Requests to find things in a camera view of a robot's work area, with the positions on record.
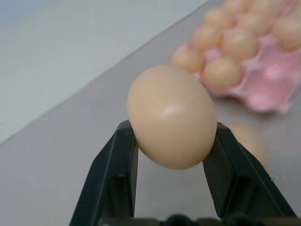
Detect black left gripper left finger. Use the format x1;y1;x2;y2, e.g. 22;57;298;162
69;120;139;226

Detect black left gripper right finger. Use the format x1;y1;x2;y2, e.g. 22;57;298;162
202;121;297;226

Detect beige egg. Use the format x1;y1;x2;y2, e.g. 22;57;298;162
221;28;258;59
237;12;273;36
222;0;252;15
204;8;236;30
203;58;242;94
227;122;269;167
272;16;301;52
127;65;217;170
171;47;204;72
191;24;223;52

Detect pink egg carton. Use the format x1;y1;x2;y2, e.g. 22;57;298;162
167;0;301;114

